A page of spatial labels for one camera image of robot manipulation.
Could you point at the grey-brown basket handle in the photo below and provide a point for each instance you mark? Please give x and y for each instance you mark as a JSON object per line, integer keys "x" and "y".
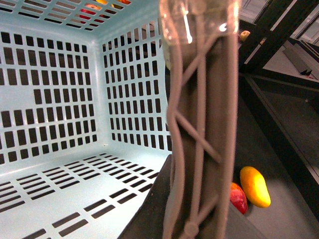
{"x": 202, "y": 120}

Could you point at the light blue plastic basket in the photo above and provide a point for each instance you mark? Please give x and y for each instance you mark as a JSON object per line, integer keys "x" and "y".
{"x": 82, "y": 115}

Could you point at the yellow orange mango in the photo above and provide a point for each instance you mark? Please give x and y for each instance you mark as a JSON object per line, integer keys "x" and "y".
{"x": 254, "y": 187}

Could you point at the red apple near mango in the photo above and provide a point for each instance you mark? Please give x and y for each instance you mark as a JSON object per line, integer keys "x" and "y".
{"x": 238, "y": 198}

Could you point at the transparent gripper finger tip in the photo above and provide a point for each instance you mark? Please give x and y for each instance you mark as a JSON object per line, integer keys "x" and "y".
{"x": 188, "y": 22}

